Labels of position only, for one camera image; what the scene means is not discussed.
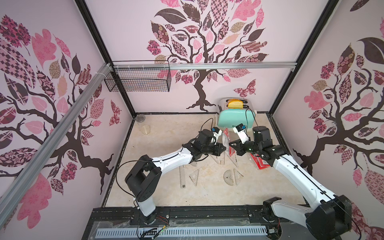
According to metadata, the aluminium rail back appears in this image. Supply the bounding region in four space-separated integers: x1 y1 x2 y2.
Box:
113 61 297 71

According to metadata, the clear glass jar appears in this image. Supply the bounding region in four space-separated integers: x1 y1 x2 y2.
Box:
135 114 151 135

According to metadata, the aluminium rail left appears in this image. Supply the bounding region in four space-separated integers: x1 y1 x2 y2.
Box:
1 63 113 227

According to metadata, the clear triangle set square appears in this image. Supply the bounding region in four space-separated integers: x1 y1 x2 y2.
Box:
189 169 200 187

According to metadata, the aluminium rail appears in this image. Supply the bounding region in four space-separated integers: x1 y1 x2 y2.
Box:
113 61 297 71
1 63 113 227

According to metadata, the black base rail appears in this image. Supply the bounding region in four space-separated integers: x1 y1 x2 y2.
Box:
89 205 304 224

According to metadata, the yellow toast slice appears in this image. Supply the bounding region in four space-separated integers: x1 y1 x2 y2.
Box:
227 99 244 109

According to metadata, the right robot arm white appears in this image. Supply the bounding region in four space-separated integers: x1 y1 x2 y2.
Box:
229 124 353 240

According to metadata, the white slotted cable duct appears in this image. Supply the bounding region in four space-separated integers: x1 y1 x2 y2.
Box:
94 226 268 240

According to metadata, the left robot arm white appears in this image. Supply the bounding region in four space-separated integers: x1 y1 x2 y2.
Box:
125 127 226 221

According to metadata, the clear straight ruler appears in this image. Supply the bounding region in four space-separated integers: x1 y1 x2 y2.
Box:
179 166 186 189

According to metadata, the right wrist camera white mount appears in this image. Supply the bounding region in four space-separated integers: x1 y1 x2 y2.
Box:
233 124 250 144

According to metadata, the black wire basket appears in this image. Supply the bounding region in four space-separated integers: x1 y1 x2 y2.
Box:
104 60 172 92

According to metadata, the clear triangle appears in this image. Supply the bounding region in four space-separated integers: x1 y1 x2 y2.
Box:
234 169 244 186
230 156 239 168
211 155 225 165

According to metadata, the mint green toaster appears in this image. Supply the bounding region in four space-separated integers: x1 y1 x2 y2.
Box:
216 98 257 130

